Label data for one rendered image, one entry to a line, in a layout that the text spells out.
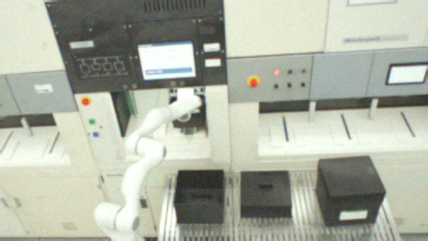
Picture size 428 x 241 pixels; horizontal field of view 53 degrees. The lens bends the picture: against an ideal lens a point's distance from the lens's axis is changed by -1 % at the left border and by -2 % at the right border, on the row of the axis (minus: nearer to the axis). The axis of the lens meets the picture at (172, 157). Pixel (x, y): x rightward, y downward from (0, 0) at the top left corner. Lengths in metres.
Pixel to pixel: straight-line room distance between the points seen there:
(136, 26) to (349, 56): 1.09
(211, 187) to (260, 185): 0.32
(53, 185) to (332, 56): 1.98
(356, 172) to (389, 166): 0.51
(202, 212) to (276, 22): 1.08
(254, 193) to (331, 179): 0.43
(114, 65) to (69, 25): 0.31
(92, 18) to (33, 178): 1.32
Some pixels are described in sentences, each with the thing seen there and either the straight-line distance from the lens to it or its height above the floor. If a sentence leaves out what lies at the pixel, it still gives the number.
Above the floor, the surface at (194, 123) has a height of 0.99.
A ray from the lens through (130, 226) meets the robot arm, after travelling 2.08.
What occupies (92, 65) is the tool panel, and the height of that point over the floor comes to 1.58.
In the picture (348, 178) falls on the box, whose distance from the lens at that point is 2.45.
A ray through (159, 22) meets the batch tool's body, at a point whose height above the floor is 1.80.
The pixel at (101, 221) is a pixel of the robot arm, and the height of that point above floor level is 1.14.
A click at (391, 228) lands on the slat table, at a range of 2.62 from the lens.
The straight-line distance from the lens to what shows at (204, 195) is 2.63.
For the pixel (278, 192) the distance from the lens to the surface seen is 2.54.
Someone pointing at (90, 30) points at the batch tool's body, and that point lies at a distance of 2.34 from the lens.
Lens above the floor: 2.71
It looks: 42 degrees down
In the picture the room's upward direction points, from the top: 9 degrees counter-clockwise
